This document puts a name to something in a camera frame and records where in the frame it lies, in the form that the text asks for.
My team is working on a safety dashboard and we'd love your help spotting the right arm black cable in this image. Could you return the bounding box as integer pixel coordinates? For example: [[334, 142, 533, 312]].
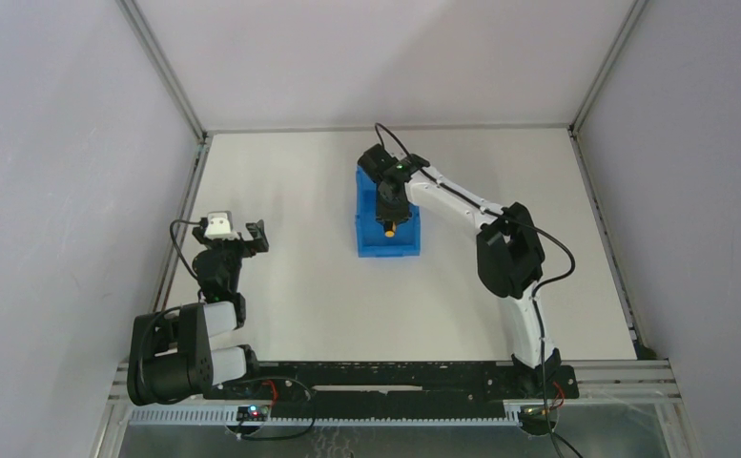
[[373, 122, 577, 458]]

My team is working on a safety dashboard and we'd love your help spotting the aluminium frame rail left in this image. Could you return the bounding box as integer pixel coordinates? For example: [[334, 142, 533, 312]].
[[117, 1, 202, 312]]

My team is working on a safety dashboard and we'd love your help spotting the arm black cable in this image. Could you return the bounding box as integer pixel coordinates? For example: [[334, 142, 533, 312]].
[[373, 122, 577, 458], [169, 219, 210, 299]]

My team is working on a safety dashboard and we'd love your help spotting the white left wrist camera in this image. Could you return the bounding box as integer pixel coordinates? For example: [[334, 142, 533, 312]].
[[203, 211, 238, 240]]

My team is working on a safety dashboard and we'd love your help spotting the aluminium frame rail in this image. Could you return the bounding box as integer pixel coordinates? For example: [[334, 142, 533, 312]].
[[206, 122, 570, 137], [567, 1, 658, 361], [117, 1, 202, 312]]

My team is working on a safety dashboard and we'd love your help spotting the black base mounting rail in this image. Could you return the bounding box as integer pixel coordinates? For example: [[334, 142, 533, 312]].
[[206, 361, 580, 423]]

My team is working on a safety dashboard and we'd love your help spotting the white slotted cable duct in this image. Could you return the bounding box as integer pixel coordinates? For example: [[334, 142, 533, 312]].
[[129, 405, 239, 426]]

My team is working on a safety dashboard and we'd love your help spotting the aluminium frame rail back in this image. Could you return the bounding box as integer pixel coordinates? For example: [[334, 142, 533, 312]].
[[206, 122, 570, 137]]

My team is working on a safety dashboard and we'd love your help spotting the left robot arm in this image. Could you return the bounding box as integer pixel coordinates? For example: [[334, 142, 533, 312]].
[[127, 215, 269, 406]]

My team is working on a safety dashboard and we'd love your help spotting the aluminium frame rail right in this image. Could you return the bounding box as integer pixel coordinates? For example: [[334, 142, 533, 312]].
[[567, 1, 658, 361]]

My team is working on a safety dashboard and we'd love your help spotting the black yellow screwdriver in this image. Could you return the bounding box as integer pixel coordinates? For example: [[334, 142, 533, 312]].
[[382, 221, 397, 239]]

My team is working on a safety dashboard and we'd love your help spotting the blue plastic bin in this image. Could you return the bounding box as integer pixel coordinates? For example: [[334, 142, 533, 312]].
[[355, 167, 421, 258]]

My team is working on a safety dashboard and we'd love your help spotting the small circuit board with leds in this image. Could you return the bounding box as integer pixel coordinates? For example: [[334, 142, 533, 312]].
[[236, 405, 271, 423]]

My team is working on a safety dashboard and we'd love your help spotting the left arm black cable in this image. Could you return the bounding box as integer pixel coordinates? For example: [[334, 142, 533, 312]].
[[169, 219, 210, 299]]

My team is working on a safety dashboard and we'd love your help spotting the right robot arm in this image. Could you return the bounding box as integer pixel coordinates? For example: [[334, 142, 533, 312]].
[[358, 154, 560, 389]]

